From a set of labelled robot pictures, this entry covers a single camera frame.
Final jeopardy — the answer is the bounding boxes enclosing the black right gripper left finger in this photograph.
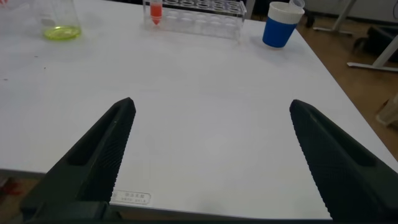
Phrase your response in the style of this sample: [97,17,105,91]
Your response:
[20,97,137,220]

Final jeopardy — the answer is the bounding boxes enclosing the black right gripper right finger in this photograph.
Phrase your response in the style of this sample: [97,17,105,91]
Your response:
[289,99,398,222]

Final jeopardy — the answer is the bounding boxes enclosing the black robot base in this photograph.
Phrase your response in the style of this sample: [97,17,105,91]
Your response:
[353,24,394,57]

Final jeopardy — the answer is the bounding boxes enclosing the clear glass beaker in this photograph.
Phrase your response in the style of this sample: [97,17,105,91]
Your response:
[32,0,83,41]

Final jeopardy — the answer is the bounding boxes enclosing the test tube with orange pigment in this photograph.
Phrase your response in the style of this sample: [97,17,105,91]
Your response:
[149,0,164,26]

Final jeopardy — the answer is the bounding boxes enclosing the clear plastic test tube rack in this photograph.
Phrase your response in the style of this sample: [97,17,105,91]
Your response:
[142,0,248,40]

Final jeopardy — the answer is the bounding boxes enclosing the white table label sticker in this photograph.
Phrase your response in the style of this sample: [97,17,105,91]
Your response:
[110,189,152,206]

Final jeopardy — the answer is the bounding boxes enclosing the white long-legged desk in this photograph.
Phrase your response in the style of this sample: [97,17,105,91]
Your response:
[312,0,398,73]

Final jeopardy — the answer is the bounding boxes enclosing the blue and white paper cup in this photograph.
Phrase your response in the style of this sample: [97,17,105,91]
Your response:
[262,1,305,49]

